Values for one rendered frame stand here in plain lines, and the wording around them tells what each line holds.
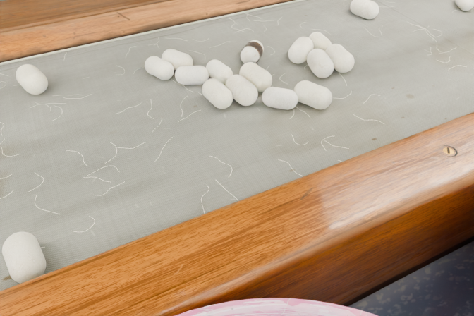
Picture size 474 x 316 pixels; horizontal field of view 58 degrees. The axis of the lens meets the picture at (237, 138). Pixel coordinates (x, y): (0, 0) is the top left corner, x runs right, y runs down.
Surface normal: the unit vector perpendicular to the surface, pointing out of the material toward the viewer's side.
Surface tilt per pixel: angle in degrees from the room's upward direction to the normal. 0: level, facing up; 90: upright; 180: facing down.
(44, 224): 0
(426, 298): 0
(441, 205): 90
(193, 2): 45
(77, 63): 0
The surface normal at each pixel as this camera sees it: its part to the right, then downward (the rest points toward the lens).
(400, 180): 0.00, -0.77
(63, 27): 0.31, -0.15
